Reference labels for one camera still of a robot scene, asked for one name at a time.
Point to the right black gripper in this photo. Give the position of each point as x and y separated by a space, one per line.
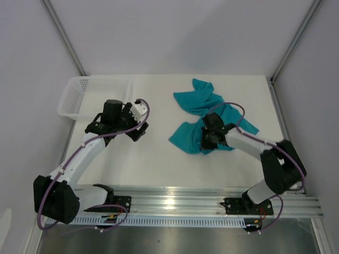
204 145

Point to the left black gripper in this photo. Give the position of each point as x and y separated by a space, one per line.
135 134

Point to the teal t shirt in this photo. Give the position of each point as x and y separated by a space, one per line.
201 101

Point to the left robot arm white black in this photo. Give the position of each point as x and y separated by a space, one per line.
57 196

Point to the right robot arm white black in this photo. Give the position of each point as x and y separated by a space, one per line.
281 165

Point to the white perforated plastic basket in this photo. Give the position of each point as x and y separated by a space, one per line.
84 96

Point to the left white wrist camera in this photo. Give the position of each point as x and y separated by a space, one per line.
138 111

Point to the right aluminium side rail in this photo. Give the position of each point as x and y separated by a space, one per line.
301 189

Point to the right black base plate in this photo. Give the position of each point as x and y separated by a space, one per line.
240 206

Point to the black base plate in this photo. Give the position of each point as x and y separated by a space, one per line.
240 206
124 201

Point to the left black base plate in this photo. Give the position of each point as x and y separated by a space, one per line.
124 201

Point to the aluminium mounting rail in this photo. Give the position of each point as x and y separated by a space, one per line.
205 202

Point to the white slotted cable duct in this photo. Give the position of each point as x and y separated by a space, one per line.
172 221

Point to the left aluminium frame post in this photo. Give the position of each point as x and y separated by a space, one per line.
61 32

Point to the aluminium frame post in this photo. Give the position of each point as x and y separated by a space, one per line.
297 38
61 32

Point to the right aluminium frame post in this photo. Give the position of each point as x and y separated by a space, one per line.
297 38

